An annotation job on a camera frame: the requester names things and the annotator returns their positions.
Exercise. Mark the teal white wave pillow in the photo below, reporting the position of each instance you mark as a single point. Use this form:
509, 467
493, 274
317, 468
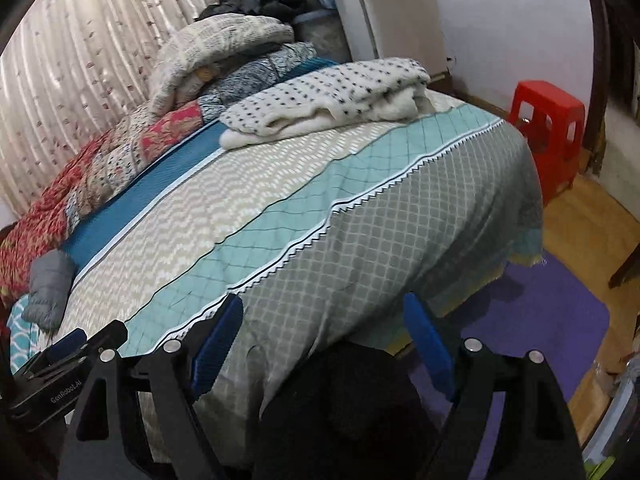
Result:
23, 336

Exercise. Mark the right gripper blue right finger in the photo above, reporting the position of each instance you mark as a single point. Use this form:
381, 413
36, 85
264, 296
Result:
536, 435

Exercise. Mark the red plastic stool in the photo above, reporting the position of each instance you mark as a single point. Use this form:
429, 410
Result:
553, 123

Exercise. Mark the beige floral curtain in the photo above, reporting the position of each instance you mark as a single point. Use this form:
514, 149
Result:
69, 72

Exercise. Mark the clear plastic storage box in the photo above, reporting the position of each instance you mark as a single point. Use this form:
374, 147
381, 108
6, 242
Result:
324, 29

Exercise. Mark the grey folded puffer jacket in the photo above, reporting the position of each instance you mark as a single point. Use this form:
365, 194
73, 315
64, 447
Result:
51, 278

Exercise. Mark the white air conditioner unit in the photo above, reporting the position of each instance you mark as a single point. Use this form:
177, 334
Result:
395, 29

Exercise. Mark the dark clothes pile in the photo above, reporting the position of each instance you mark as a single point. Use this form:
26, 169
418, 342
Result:
285, 11

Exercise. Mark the beige checked folded quilt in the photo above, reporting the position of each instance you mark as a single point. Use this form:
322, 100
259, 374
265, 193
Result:
204, 43

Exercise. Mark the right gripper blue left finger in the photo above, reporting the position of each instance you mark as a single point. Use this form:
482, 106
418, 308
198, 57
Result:
106, 438

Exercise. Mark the red floral patchwork quilt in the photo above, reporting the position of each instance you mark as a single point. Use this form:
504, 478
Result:
107, 165

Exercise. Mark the patterned bedspread teal grey beige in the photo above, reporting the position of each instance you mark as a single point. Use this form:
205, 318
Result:
320, 235

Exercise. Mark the purple floor mat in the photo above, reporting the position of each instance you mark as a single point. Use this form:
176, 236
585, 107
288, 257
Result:
544, 307

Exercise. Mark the white black-dotted fleece garment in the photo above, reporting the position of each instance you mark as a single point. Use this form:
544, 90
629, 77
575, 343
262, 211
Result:
383, 90

